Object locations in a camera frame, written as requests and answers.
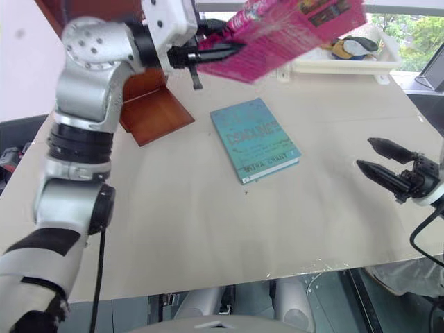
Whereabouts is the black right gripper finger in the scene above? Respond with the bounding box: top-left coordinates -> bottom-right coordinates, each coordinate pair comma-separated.
367,137 -> 418,164
356,159 -> 405,196

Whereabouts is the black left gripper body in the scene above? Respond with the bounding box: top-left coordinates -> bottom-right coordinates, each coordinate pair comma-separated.
166,44 -> 203,91

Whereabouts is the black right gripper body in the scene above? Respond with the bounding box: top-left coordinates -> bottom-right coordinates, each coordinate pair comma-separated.
393,153 -> 441,205

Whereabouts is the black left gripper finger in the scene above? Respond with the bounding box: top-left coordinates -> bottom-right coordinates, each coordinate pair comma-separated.
196,19 -> 230,40
197,42 -> 248,63

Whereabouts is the pink book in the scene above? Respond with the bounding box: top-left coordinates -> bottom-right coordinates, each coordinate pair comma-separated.
196,0 -> 369,85

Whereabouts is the brown wooden bookshelf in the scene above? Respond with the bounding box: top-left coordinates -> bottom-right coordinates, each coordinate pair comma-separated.
33,0 -> 196,148

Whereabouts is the teal book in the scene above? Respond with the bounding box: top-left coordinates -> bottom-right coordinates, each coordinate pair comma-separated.
210,97 -> 302,186

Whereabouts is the black stand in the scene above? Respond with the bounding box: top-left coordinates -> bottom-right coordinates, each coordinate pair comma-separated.
413,44 -> 444,94

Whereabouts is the white plastic tray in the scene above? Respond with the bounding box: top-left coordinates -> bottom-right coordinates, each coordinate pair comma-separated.
276,23 -> 404,85

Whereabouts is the plush toy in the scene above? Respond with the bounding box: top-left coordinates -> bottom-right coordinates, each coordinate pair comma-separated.
325,34 -> 383,62

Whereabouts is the black and red device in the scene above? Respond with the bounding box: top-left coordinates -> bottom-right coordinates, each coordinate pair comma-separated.
0,144 -> 30,183

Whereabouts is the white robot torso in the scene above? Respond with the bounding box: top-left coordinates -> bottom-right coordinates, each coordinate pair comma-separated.
128,313 -> 315,333

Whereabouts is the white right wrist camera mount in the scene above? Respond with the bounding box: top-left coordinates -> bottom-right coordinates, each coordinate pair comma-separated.
414,182 -> 444,210

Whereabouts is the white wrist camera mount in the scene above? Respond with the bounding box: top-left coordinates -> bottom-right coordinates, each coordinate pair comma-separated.
414,182 -> 444,210
141,0 -> 198,76

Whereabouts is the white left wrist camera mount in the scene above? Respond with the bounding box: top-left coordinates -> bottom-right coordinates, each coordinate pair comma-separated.
141,0 -> 198,76

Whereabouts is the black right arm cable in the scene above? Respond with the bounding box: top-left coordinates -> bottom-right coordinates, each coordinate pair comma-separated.
409,207 -> 444,268

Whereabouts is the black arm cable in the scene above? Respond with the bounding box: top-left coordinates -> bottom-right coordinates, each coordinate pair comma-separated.
89,223 -> 108,333
409,207 -> 444,268

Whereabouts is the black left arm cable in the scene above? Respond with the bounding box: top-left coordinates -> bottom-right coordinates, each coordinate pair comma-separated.
89,223 -> 108,333

